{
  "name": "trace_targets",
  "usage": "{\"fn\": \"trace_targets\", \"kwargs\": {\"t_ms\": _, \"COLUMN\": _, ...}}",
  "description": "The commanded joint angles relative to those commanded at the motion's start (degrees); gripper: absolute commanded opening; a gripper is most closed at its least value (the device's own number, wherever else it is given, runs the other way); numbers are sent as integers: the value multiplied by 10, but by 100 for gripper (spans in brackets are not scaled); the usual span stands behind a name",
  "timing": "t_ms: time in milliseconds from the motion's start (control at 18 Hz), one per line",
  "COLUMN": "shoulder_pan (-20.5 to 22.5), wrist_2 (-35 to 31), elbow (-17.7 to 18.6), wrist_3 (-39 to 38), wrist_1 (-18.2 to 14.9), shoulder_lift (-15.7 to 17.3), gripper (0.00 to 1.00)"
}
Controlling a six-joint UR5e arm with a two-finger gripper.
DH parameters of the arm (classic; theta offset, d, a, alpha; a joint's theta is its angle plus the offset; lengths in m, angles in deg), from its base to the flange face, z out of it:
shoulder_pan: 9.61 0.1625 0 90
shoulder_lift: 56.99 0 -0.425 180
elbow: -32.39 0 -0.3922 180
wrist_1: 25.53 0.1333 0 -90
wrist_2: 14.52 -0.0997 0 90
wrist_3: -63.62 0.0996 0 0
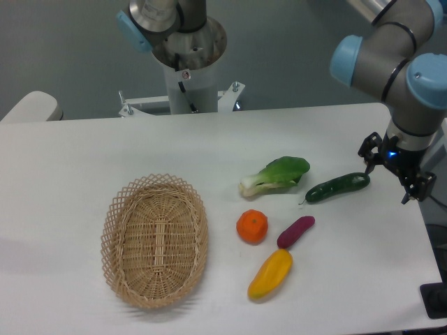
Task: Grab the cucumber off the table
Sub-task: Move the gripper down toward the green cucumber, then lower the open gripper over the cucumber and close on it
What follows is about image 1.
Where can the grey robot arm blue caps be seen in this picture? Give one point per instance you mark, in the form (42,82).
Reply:
(386,66)

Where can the purple sweet potato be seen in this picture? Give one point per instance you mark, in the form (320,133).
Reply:
(291,234)

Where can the white chair armrest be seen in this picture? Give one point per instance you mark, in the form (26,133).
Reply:
(36,106)

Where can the robot base white pedestal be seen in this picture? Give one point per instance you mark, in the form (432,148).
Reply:
(187,44)

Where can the green bok choy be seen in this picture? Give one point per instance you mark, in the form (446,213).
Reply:
(284,172)

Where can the yellow orange mango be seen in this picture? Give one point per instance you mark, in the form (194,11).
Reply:
(271,274)

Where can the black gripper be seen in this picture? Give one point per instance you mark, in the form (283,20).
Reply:
(401,162)

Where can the orange tangerine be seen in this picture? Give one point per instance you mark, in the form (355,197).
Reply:
(252,226)

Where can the black box at table edge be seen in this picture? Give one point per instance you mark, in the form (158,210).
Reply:
(434,299)

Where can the dark green cucumber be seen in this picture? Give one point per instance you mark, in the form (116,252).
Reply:
(346,183)

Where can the oval wicker basket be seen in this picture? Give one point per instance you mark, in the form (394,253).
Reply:
(154,241)

